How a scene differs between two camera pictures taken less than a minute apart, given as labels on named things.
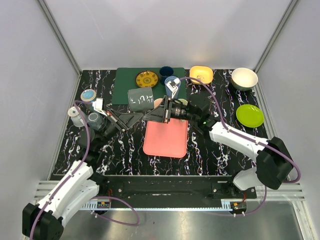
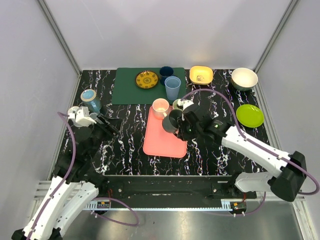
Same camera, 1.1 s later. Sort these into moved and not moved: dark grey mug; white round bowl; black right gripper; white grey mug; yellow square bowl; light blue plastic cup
Moved: dark grey mug; black right gripper
Not moved: white round bowl; light blue plastic cup; white grey mug; yellow square bowl
